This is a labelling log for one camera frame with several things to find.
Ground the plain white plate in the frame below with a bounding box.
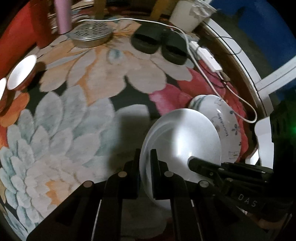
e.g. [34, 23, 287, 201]
[139, 108, 222, 210]

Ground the white plate with blue flowers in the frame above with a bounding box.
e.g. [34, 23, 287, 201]
[188, 94, 241, 163]

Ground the white power strip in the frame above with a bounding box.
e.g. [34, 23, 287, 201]
[189, 41, 223, 73]

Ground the red bowl white inside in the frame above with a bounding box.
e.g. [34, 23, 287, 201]
[0, 77, 9, 113]
[6, 55, 37, 91]

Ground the round perforated metal tin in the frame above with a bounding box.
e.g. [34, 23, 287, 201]
[68, 22, 113, 48]

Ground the white trash bin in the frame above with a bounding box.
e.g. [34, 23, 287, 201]
[169, 1, 217, 32]

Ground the wooden chair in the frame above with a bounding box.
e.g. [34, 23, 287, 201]
[94, 0, 178, 21]

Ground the pink tumbler bottle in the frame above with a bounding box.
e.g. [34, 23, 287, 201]
[54, 0, 72, 35]

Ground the red cylindrical cup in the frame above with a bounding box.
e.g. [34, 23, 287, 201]
[29, 0, 55, 49]

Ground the white power cable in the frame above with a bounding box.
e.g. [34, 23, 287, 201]
[76, 17, 258, 124]

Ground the thin black cable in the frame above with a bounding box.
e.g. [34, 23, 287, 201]
[196, 34, 243, 90]

